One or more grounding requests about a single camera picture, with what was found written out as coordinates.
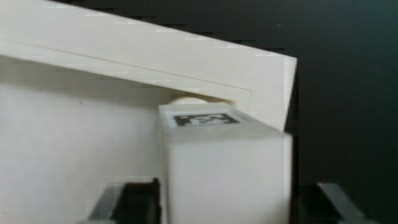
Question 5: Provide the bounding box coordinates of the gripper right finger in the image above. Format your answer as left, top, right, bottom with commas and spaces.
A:
299, 182, 381, 224

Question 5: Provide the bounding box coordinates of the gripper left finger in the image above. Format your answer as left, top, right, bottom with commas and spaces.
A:
88, 178, 162, 224

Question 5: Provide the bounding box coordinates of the white leg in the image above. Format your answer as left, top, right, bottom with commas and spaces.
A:
159, 103, 294, 224

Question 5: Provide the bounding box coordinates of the white square tabletop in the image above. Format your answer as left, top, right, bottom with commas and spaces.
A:
0, 0, 297, 224

